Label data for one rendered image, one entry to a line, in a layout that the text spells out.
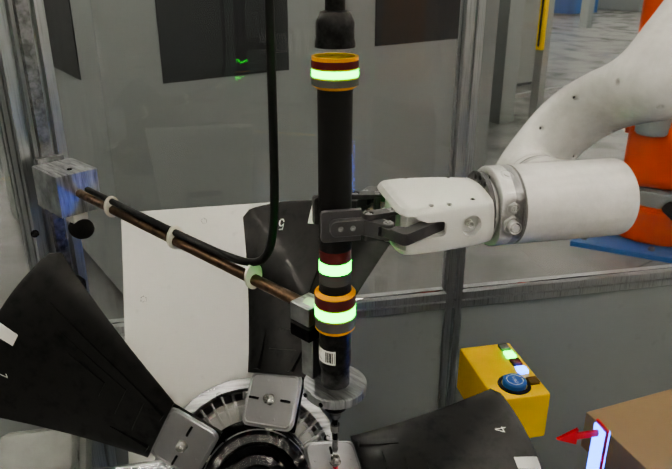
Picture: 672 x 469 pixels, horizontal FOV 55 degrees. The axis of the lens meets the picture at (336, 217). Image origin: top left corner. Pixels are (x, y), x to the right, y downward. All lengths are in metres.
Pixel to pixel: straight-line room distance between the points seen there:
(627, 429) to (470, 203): 0.70
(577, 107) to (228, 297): 0.59
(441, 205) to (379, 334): 0.98
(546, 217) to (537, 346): 1.11
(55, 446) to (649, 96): 0.82
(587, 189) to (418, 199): 0.18
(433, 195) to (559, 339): 1.19
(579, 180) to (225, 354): 0.59
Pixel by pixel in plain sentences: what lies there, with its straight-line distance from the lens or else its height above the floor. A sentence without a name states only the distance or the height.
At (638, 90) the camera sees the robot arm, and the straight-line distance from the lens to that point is 0.73.
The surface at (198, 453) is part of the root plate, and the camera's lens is 0.82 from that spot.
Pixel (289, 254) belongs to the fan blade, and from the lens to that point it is 0.85.
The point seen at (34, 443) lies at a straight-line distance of 0.98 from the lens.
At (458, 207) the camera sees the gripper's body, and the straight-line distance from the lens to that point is 0.63.
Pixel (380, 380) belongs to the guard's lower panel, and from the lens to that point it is 1.66.
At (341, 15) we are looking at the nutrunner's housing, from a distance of 0.59.
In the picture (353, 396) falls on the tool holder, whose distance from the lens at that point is 0.72.
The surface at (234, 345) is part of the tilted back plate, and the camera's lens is 1.04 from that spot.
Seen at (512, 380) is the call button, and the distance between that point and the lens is 1.17.
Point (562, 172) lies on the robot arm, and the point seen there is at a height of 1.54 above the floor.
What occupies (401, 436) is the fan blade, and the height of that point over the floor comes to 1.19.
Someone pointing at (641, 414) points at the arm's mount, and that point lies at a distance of 1.30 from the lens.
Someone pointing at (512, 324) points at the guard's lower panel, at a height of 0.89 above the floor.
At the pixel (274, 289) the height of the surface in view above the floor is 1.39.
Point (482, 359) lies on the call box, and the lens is 1.23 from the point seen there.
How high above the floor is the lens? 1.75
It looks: 22 degrees down
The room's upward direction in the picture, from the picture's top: straight up
